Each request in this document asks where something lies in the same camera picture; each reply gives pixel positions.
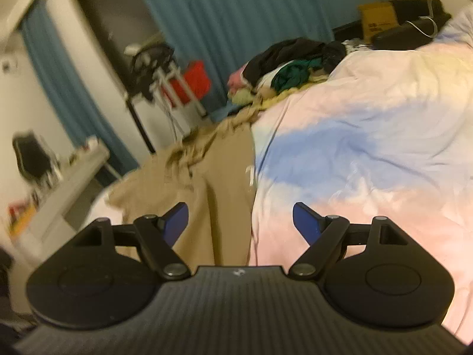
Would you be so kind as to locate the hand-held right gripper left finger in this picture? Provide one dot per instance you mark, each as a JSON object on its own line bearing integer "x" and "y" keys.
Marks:
{"x": 175, "y": 222}

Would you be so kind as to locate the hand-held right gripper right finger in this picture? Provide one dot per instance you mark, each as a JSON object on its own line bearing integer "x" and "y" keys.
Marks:
{"x": 306, "y": 222}

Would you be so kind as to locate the tan printed garment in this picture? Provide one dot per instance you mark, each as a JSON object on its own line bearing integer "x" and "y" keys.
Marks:
{"x": 221, "y": 199}

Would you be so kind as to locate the pastel tie-dye blanket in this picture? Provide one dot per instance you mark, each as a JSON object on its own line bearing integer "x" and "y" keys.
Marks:
{"x": 351, "y": 137}

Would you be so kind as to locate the black folded stand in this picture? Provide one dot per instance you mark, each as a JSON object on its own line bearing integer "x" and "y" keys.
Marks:
{"x": 142, "y": 125}

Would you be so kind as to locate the white dressing table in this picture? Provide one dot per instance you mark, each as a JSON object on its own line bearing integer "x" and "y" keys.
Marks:
{"x": 70, "y": 192}

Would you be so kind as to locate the group of cosmetic bottles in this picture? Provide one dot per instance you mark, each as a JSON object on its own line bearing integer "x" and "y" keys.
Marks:
{"x": 79, "y": 151}

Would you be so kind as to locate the blue cloth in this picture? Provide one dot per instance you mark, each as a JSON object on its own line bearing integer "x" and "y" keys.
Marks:
{"x": 227, "y": 112}

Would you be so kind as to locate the beige garment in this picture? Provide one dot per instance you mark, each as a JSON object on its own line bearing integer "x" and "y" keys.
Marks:
{"x": 266, "y": 89}

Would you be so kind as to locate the yellow fluffy towel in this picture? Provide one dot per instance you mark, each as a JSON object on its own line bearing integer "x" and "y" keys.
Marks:
{"x": 242, "y": 98}

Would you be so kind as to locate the garment steamer stand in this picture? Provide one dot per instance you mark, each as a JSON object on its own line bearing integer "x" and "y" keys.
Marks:
{"x": 164, "y": 81}

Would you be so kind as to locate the red garment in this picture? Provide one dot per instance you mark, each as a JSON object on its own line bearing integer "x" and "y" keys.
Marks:
{"x": 197, "y": 79}

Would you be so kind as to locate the green garment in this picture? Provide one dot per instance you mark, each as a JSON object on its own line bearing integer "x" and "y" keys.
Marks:
{"x": 293, "y": 74}

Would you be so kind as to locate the white garment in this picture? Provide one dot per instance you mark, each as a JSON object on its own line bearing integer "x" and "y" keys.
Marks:
{"x": 268, "y": 77}

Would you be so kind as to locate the pink garment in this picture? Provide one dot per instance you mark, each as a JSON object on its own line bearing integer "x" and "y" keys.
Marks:
{"x": 236, "y": 81}

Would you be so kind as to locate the orange box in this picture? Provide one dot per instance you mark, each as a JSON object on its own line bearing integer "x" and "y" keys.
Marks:
{"x": 22, "y": 218}

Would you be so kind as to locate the wavy-edged mirror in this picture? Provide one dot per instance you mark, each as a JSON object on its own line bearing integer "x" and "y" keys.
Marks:
{"x": 31, "y": 155}

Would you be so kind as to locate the dark grey knit garment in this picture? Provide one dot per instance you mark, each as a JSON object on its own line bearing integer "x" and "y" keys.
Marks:
{"x": 334, "y": 57}

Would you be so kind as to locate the black garment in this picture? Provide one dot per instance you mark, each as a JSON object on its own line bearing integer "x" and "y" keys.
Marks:
{"x": 281, "y": 55}

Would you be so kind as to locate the narrow blue curtain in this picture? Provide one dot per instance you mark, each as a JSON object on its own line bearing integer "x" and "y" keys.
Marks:
{"x": 62, "y": 81}

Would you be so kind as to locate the floral patterned cloth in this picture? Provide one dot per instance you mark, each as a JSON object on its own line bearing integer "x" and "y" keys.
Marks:
{"x": 356, "y": 44}

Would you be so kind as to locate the dark window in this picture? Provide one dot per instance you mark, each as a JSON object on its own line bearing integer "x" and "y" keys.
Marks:
{"x": 111, "y": 18}

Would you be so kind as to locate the wide blue curtain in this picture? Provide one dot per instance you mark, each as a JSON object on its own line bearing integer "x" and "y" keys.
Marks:
{"x": 229, "y": 14}

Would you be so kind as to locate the brown paper bag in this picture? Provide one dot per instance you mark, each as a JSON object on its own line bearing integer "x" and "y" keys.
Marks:
{"x": 377, "y": 18}

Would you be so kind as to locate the black wall socket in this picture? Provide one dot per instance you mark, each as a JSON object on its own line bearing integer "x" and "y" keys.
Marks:
{"x": 9, "y": 66}

